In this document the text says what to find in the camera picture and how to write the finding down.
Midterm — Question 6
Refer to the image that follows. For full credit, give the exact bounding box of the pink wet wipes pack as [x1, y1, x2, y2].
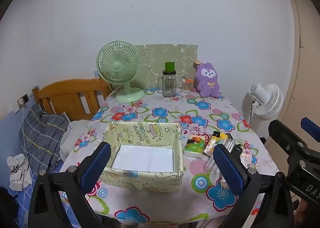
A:
[240, 148, 257, 168]

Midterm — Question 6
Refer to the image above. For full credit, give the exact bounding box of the yellow white tissue pack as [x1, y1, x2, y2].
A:
[203, 131, 229, 156]

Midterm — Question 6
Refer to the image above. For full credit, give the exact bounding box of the green orange tissue pack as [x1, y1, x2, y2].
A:
[183, 134, 210, 159]

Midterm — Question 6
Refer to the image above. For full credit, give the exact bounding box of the yellow cartoon fabric storage box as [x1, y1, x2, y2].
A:
[100, 121, 184, 193]

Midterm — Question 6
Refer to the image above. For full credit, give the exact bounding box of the black plastic bag roll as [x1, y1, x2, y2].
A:
[231, 144, 242, 162]

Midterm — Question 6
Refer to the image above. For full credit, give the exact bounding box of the beige door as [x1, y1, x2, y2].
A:
[278, 0, 319, 151]

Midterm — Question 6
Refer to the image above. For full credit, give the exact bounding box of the white standing fan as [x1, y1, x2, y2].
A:
[242, 82, 284, 138]

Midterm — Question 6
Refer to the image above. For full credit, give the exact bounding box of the white bedding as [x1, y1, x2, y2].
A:
[59, 120, 90, 162]

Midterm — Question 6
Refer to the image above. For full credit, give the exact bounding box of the grey plaid pillow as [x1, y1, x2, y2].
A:
[19, 104, 69, 174]

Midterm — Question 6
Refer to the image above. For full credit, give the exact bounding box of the floral tablecloth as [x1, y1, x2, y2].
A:
[62, 89, 278, 226]

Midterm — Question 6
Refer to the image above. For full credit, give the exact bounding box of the crumpled white cloth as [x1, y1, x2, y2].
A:
[7, 153, 32, 192]

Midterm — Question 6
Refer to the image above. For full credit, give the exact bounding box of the purple plush bunny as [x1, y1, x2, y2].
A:
[194, 60, 220, 98]

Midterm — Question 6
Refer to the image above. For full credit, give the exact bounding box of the small orange lid jar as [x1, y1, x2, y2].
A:
[181, 77, 194, 92]

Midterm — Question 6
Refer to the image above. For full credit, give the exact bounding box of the green desk fan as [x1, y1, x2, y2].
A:
[96, 41, 145, 103]

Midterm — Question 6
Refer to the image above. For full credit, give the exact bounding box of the glass mason jar mug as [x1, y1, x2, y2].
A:
[157, 70, 177, 98]

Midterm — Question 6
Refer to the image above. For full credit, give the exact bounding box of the green cup on jar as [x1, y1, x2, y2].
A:
[163, 62, 176, 75]

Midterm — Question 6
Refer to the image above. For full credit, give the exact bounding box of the green patterned board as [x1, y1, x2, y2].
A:
[131, 44, 198, 89]

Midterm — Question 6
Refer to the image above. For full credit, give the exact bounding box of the wall power socket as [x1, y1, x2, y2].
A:
[17, 94, 29, 106]

